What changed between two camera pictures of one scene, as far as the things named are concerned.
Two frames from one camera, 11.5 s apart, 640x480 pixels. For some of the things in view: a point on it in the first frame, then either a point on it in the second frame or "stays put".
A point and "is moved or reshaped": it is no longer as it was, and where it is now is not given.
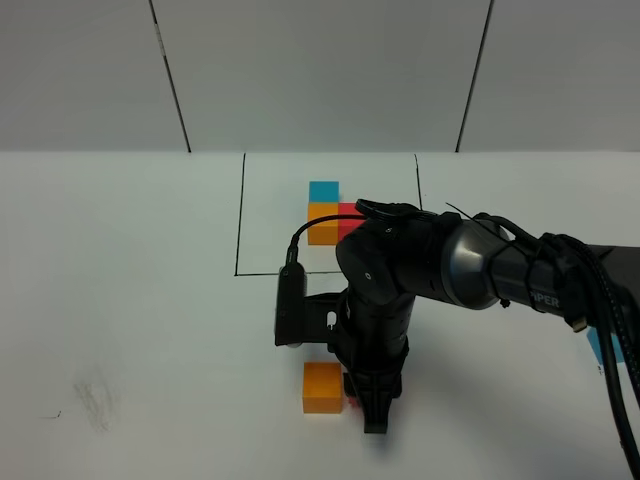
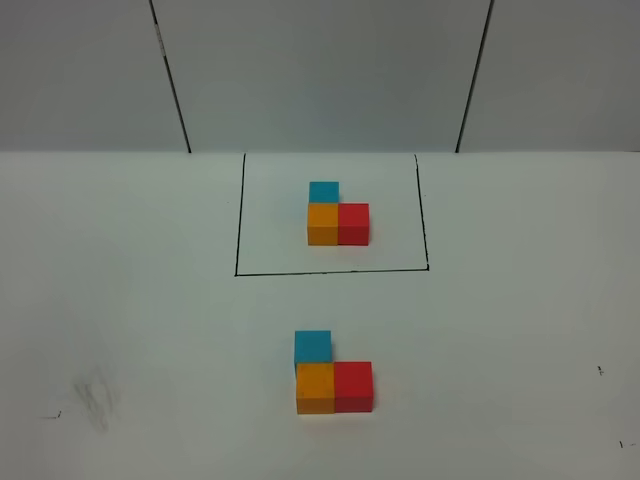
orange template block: [323, 232] stays put
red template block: [345, 226] stays put
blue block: [593, 337] to [312, 346]
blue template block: [323, 191] stays put
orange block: [322, 387] is moved or reshaped
